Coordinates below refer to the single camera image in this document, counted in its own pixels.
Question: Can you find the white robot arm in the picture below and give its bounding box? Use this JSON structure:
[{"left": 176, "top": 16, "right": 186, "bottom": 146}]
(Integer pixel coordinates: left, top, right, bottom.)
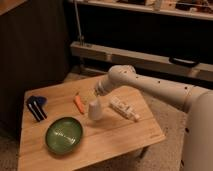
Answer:
[{"left": 95, "top": 65, "right": 213, "bottom": 171}]

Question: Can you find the green ceramic bowl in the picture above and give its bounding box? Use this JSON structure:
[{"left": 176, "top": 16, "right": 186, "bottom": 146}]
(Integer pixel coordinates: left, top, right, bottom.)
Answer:
[{"left": 45, "top": 117, "right": 83, "bottom": 155}]

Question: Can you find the white paper cup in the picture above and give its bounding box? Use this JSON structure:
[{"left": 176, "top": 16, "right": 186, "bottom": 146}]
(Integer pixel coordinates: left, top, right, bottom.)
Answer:
[{"left": 88, "top": 98, "right": 102, "bottom": 121}]

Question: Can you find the metal stand pole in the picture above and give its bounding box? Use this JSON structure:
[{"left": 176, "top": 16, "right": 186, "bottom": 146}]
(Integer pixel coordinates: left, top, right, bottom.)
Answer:
[{"left": 74, "top": 0, "right": 84, "bottom": 45}]

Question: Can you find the wooden table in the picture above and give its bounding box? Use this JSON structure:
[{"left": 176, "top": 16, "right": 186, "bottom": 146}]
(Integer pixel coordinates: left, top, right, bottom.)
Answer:
[{"left": 18, "top": 77, "right": 165, "bottom": 171}]

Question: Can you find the dark cabinet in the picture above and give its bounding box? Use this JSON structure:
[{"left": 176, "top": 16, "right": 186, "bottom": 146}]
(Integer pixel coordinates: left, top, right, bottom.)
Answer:
[{"left": 0, "top": 0, "right": 69, "bottom": 138}]

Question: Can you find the upper shelf with clutter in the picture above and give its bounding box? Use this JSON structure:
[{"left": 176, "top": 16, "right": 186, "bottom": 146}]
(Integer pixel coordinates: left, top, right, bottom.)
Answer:
[{"left": 68, "top": 0, "right": 213, "bottom": 21}]

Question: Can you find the long grey case with handle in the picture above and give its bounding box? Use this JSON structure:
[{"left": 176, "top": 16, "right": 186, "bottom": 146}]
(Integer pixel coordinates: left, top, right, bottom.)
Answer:
[{"left": 70, "top": 41, "right": 213, "bottom": 82}]

